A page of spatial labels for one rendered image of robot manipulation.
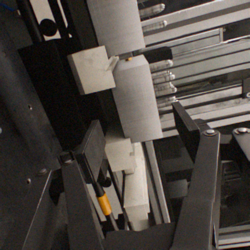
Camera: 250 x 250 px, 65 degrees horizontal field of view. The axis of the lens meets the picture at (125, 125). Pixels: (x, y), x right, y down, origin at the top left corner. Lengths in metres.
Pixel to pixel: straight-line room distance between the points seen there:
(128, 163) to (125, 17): 0.18
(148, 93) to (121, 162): 0.10
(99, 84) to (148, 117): 0.07
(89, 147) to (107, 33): 0.12
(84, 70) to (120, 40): 0.05
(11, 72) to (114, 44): 0.26
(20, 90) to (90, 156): 0.30
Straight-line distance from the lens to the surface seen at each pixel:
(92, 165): 0.17
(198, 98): 0.48
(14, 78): 0.44
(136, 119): 0.25
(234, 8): 0.47
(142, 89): 0.23
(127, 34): 0.23
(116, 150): 0.26
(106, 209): 0.35
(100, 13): 0.23
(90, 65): 0.23
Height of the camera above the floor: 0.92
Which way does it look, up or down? 7 degrees down
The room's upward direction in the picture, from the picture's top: 78 degrees clockwise
